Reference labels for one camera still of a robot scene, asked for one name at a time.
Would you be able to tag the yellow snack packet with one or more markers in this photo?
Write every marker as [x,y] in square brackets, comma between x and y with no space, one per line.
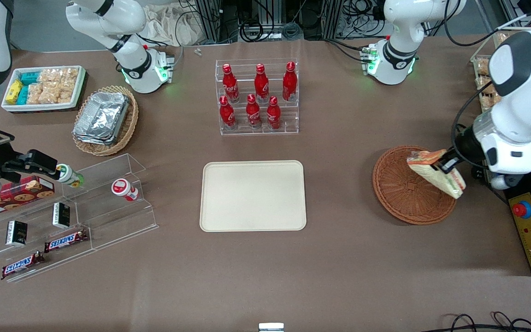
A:
[13,91]

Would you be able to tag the teal snack packet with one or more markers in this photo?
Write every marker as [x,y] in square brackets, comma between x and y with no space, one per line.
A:
[22,95]
[29,77]

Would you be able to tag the clear acrylic bottle rack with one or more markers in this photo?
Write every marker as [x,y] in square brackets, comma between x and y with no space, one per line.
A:
[288,117]

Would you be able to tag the white plastic snack crate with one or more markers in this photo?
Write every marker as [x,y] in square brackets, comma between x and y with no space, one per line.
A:
[44,107]

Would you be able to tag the sandwich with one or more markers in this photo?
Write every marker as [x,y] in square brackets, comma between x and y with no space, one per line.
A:
[431,173]

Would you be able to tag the red lid white jar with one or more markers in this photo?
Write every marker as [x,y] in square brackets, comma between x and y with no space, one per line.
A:
[121,186]

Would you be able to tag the red cola bottle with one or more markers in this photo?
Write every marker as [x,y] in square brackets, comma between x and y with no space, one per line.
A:
[261,84]
[227,114]
[230,85]
[273,114]
[253,113]
[289,83]

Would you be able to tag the red tartan cookie box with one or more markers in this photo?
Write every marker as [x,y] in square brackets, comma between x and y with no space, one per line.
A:
[21,191]

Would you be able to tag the clear acrylic stepped snack shelf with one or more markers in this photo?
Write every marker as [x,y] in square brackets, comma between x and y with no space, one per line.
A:
[109,216]

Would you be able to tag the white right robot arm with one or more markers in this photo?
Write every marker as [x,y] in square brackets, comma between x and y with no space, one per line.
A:
[122,18]

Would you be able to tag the clear acrylic pastry shelf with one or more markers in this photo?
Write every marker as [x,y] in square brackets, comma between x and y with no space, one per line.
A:
[482,69]

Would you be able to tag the light wicker basket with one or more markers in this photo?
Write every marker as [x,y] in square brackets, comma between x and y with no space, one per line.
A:
[127,124]

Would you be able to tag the Snickers chocolate bar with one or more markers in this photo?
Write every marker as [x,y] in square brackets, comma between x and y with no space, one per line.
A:
[21,264]
[66,240]

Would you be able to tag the brown wicker basket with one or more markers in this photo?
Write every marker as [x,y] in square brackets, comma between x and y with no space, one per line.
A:
[399,193]

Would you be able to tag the green sunflower label jar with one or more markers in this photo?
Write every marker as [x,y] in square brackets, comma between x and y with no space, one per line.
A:
[69,174]

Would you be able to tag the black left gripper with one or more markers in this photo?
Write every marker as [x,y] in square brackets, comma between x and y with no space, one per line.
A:
[465,148]

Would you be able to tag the clear rice cracker bag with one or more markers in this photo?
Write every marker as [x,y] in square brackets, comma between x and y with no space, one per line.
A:
[53,94]
[35,94]
[51,75]
[69,77]

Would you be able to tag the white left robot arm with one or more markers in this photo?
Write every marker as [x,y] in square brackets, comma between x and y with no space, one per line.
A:
[519,115]

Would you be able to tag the white cloth bag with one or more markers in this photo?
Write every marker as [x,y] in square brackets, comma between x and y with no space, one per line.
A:
[173,25]

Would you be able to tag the small silver white device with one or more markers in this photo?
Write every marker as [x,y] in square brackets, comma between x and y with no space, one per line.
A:
[271,327]

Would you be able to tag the aluminium foil tray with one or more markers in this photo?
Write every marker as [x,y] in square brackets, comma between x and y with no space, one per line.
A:
[91,139]
[102,115]

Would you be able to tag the beige plastic tray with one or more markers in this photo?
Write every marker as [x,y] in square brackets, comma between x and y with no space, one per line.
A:
[252,196]

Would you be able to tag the small black chocolate box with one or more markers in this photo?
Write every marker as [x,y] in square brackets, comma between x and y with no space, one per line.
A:
[61,215]
[16,233]

